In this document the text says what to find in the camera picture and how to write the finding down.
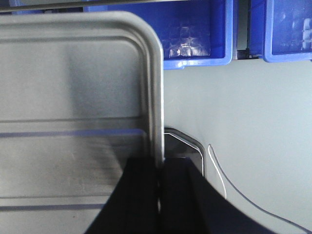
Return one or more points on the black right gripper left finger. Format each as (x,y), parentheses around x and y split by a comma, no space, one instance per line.
(132,208)

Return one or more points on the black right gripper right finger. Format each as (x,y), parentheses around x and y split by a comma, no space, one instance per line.
(197,197)

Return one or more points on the small silver tray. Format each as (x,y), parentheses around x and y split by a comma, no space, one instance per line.
(80,93)

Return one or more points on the blue bin bottom centre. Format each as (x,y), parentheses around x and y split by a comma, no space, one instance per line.
(192,32)

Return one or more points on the blue bin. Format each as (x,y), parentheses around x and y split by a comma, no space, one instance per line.
(192,32)
(280,30)

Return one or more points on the blue bin far right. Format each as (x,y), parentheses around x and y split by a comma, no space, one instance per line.
(280,30)

